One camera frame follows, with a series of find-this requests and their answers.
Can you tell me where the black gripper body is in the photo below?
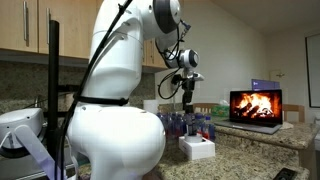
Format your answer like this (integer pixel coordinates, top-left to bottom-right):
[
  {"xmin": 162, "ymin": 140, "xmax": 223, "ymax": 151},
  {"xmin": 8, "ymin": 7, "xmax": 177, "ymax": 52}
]
[{"xmin": 181, "ymin": 79, "xmax": 196, "ymax": 105}]

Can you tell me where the green tissue box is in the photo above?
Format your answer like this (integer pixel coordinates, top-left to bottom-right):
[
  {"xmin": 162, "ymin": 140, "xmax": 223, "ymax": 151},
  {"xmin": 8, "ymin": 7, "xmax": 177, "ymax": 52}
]
[{"xmin": 210, "ymin": 99, "xmax": 231, "ymax": 118}]

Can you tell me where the white cardboard product box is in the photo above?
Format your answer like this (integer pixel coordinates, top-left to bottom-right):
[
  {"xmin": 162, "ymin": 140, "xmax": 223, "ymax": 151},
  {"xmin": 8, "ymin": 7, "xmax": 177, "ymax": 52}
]
[{"xmin": 178, "ymin": 134, "xmax": 216, "ymax": 161}]

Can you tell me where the wooden dining chair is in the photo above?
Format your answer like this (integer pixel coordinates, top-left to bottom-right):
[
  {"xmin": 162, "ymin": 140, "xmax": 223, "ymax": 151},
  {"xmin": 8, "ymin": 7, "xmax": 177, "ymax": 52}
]
[
  {"xmin": 282, "ymin": 103, "xmax": 305, "ymax": 124},
  {"xmin": 193, "ymin": 102, "xmax": 220, "ymax": 114}
]

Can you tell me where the Fiji water bottle blue cap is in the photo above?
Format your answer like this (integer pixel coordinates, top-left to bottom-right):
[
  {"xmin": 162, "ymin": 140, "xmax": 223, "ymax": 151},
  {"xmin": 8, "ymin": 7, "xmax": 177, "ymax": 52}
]
[
  {"xmin": 174, "ymin": 113, "xmax": 187, "ymax": 138},
  {"xmin": 196, "ymin": 114, "xmax": 206, "ymax": 136},
  {"xmin": 165, "ymin": 112, "xmax": 177, "ymax": 139},
  {"xmin": 203, "ymin": 115, "xmax": 216, "ymax": 141}
]

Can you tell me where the white paper towel roll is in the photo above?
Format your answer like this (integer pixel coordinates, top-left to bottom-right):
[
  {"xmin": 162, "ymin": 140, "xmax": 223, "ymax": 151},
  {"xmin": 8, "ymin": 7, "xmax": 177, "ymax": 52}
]
[{"xmin": 142, "ymin": 99, "xmax": 160, "ymax": 116}]

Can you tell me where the laptop showing fireplace video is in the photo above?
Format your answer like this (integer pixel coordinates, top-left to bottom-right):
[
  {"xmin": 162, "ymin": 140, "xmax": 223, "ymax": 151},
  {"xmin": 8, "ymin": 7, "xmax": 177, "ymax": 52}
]
[{"xmin": 214, "ymin": 88, "xmax": 284, "ymax": 135}]

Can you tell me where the purple panel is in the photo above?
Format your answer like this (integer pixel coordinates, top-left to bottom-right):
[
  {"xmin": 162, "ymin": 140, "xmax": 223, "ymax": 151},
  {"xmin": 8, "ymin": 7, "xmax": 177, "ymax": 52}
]
[{"xmin": 251, "ymin": 78, "xmax": 282, "ymax": 92}]

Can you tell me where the round white placemat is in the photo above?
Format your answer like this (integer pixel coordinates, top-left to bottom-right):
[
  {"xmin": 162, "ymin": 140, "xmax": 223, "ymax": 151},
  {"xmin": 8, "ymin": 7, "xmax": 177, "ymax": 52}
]
[{"xmin": 279, "ymin": 121, "xmax": 294, "ymax": 131}]

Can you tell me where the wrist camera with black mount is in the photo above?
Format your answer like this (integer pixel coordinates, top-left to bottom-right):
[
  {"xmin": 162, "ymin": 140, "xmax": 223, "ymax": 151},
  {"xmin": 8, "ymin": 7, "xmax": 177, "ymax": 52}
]
[{"xmin": 171, "ymin": 72, "xmax": 205, "ymax": 84}]

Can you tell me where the black camera stand pole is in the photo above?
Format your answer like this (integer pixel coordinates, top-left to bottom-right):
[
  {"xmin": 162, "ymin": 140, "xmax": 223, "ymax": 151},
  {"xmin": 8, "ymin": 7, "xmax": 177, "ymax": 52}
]
[{"xmin": 43, "ymin": 19, "xmax": 84, "ymax": 158}]

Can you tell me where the wooden wall cabinet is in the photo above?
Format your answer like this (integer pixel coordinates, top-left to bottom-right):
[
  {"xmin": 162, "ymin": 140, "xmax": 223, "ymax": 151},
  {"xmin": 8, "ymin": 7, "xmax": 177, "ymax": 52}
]
[{"xmin": 0, "ymin": 0, "xmax": 169, "ymax": 73}]

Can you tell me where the white device with lavender strap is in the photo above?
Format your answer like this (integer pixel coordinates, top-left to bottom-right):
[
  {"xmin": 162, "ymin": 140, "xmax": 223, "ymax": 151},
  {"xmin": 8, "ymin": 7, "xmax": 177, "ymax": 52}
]
[{"xmin": 0, "ymin": 107, "xmax": 68, "ymax": 180}]

